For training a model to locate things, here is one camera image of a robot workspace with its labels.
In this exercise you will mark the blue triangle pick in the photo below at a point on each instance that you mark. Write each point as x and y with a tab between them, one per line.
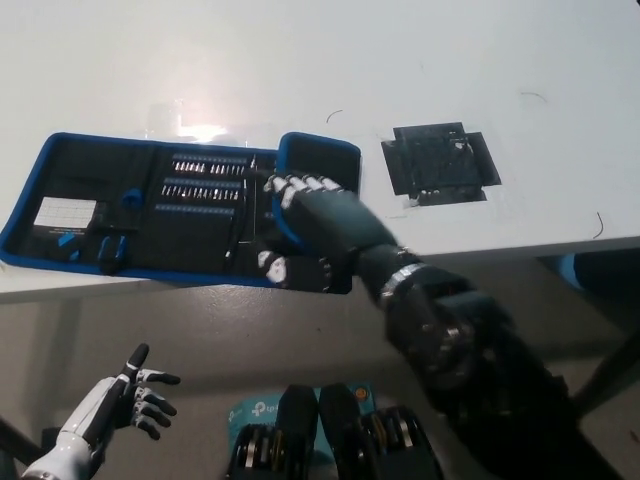
65	241
75	254

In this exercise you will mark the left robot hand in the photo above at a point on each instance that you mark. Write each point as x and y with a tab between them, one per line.
100	405

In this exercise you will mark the blue round object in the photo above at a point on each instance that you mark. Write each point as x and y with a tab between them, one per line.
569	270

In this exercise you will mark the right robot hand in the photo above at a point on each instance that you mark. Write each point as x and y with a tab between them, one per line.
330	225

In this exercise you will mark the teal tp-link box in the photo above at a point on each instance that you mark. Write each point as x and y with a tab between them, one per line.
255	412

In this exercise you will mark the black robot torso blocks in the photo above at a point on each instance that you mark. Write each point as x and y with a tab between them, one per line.
300	425

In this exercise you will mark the black tape patch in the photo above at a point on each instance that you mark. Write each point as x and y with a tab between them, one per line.
435	165

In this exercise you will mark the blue suction cup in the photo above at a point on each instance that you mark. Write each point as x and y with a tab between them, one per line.
131	197

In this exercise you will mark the blue strip with bits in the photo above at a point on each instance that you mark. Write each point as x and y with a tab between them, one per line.
205	191
210	167

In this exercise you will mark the black blue-trimmed toolkit case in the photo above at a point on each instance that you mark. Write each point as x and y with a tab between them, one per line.
200	240

